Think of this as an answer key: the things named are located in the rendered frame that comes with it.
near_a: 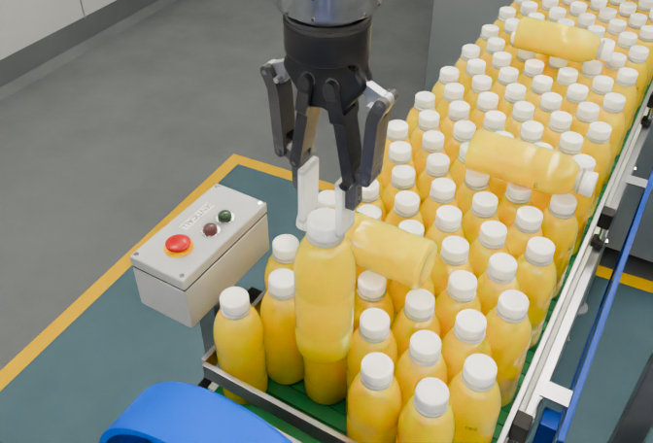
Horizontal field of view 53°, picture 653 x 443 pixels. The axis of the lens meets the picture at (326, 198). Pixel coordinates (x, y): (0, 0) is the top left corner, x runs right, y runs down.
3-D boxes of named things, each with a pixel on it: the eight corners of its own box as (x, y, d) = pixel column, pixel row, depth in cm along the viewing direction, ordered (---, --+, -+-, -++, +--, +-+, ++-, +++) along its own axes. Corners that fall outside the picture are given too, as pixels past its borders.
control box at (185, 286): (140, 303, 99) (127, 254, 93) (223, 228, 113) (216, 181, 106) (191, 329, 95) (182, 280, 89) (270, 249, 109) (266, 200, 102)
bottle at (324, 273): (336, 375, 77) (339, 259, 66) (285, 353, 80) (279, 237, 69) (361, 335, 82) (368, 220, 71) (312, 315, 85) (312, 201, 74)
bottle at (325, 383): (313, 414, 96) (311, 330, 85) (297, 376, 101) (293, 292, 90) (358, 398, 98) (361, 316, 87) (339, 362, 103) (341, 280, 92)
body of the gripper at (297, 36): (259, 13, 54) (265, 110, 60) (349, 36, 51) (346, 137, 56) (308, -17, 59) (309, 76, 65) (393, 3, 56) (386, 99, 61)
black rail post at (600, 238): (589, 246, 124) (601, 213, 119) (593, 236, 126) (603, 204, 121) (601, 250, 123) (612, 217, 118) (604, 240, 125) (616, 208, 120)
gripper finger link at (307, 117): (312, 81, 57) (298, 74, 58) (293, 173, 65) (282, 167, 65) (334, 63, 60) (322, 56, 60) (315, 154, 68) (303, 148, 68)
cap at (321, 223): (332, 247, 68) (332, 233, 67) (299, 235, 69) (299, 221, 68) (349, 225, 71) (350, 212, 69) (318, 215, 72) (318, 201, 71)
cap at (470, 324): (449, 322, 86) (450, 312, 85) (474, 313, 87) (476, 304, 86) (464, 343, 83) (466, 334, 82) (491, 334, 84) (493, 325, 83)
